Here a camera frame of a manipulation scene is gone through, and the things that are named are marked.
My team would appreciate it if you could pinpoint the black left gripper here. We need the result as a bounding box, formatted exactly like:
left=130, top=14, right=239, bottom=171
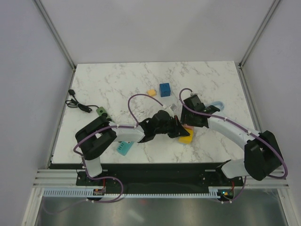
left=155, top=115, right=189, bottom=138

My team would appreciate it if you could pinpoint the yellow cube socket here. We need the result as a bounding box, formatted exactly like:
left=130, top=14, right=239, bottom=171
left=178, top=128, right=193, bottom=144

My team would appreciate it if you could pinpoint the blue cube socket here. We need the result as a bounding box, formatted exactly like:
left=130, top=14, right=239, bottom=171
left=159, top=83, right=171, bottom=97

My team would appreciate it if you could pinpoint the yellow plug adapter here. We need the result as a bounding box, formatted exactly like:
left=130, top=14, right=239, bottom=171
left=147, top=89, right=157, bottom=97

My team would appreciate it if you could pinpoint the teal power strip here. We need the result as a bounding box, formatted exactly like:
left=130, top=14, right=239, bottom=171
left=117, top=141, right=133, bottom=156

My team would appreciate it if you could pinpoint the pink cube socket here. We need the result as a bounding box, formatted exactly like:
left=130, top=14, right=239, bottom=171
left=183, top=124, right=194, bottom=130

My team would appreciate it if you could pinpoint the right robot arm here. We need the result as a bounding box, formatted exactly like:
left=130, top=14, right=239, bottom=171
left=179, top=95, right=288, bottom=186

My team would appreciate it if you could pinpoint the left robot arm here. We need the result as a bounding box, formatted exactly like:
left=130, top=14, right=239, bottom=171
left=73, top=110, right=190, bottom=185

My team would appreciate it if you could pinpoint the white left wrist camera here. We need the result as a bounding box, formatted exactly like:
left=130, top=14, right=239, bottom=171
left=168, top=104, right=177, bottom=112

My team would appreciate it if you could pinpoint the light blue power cable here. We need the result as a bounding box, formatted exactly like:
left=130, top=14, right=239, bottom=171
left=206, top=100, right=225, bottom=112

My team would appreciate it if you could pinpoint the white slotted cable duct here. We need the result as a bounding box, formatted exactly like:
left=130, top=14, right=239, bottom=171
left=43, top=187, right=222, bottom=199

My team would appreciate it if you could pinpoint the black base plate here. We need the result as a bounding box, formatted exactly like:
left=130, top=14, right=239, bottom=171
left=76, top=163, right=243, bottom=194

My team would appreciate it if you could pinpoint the aluminium table frame rail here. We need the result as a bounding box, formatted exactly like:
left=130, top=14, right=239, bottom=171
left=235, top=63, right=289, bottom=189

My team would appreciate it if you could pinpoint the black power cable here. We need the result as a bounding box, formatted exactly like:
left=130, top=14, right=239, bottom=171
left=65, top=89, right=99, bottom=114

